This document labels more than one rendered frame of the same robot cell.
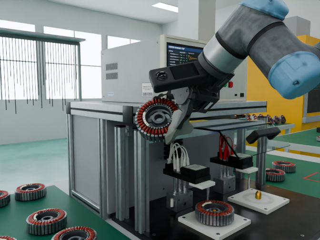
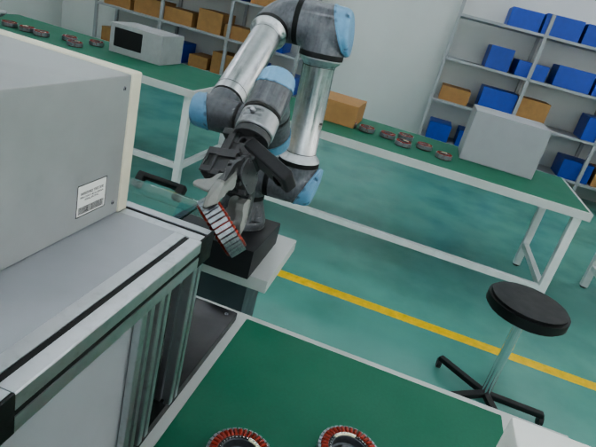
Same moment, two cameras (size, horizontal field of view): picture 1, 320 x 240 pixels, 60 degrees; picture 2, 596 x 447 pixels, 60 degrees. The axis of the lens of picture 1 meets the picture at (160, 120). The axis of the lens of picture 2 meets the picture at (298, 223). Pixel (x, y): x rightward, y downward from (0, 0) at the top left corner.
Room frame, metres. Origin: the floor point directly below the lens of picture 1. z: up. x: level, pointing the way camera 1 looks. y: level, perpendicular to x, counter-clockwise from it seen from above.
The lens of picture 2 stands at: (1.07, 0.69, 1.46)
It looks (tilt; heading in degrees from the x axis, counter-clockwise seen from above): 23 degrees down; 230
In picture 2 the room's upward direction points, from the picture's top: 15 degrees clockwise
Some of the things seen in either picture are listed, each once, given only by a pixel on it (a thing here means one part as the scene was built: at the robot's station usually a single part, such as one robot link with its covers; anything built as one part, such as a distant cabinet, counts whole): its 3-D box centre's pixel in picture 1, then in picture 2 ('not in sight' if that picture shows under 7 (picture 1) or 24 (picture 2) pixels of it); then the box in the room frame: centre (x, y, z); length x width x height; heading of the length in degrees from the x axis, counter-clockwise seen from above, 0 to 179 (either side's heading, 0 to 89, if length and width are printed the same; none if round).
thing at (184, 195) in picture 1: (179, 199); not in sight; (0.89, -0.07, 0.80); 0.08 x 0.05 x 0.06; 130
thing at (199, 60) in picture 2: not in sight; (203, 61); (-2.24, -6.29, 0.36); 0.40 x 0.28 x 0.16; 42
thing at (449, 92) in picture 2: not in sight; (454, 93); (-4.48, -3.65, 0.87); 0.40 x 0.36 x 0.17; 40
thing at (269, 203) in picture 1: (258, 199); not in sight; (0.94, -0.34, 0.78); 0.15 x 0.15 x 0.01; 40
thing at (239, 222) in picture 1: (214, 220); not in sight; (0.78, -0.16, 0.78); 0.15 x 0.15 x 0.01; 40
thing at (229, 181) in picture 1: (224, 183); not in sight; (1.05, -0.25, 0.80); 0.08 x 0.05 x 0.06; 130
